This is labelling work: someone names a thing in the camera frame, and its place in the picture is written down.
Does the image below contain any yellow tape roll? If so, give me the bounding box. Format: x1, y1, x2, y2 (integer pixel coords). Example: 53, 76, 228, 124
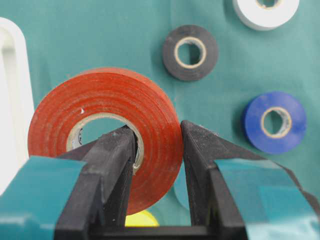
125, 210, 159, 227

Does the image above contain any white plastic tray case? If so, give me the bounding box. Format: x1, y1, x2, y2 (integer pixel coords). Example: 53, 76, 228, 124
0, 17, 34, 193

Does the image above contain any blue tape roll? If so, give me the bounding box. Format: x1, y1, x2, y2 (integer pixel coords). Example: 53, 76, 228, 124
243, 91, 307, 154

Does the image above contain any black tape roll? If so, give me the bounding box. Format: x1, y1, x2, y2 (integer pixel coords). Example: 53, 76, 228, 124
162, 24, 219, 82

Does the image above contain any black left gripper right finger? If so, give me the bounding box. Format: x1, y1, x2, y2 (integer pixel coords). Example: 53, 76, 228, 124
181, 120, 320, 240

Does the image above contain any red tape roll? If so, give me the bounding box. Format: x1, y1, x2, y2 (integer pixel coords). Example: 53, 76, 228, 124
27, 67, 183, 215

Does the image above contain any white tape roll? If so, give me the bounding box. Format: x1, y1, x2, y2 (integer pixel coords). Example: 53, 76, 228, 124
232, 0, 300, 31

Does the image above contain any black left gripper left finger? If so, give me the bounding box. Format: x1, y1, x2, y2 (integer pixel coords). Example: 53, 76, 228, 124
0, 126, 137, 240

